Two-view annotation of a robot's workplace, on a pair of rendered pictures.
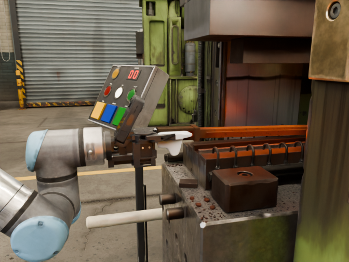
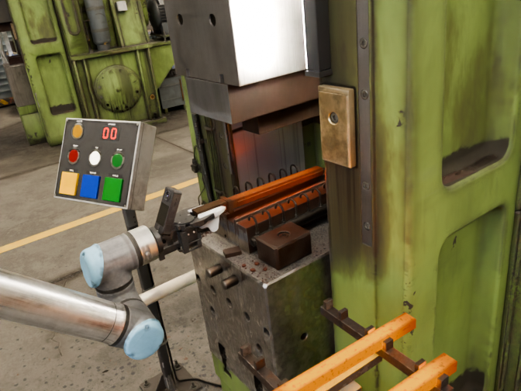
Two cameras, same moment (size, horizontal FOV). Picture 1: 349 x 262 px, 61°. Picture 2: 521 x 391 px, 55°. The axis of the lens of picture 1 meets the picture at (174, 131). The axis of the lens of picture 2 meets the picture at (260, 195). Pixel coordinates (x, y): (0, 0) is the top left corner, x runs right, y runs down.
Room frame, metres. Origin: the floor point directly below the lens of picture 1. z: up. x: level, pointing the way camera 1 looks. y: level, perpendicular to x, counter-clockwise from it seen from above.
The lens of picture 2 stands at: (-0.42, 0.27, 1.59)
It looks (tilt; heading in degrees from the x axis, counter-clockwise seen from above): 24 degrees down; 340
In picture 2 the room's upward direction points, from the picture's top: 7 degrees counter-clockwise
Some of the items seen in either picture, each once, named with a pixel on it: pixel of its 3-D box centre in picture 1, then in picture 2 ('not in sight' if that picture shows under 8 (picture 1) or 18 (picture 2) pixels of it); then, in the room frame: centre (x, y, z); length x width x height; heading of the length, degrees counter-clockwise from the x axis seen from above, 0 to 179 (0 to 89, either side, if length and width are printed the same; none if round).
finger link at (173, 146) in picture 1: (175, 143); (213, 220); (0.71, 0.00, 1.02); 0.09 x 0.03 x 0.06; 101
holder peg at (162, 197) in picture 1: (166, 199); (213, 271); (0.71, 0.02, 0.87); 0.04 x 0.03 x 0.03; 104
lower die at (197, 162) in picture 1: (263, 154); (285, 202); (0.81, -0.25, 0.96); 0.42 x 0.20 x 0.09; 104
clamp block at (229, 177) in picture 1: (243, 187); (284, 245); (0.60, -0.15, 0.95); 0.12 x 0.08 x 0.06; 104
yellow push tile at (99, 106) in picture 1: (99, 110); (70, 183); (1.29, 0.33, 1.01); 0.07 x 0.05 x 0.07; 39
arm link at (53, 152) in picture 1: (57, 150); (110, 260); (0.66, 0.27, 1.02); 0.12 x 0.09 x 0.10; 104
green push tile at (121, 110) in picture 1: (121, 117); (113, 189); (1.13, 0.20, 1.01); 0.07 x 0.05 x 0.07; 39
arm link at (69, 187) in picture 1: (58, 197); (120, 302); (0.65, 0.27, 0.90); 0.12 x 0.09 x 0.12; 10
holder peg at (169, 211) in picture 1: (174, 213); (229, 282); (0.64, 0.00, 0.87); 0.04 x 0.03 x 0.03; 104
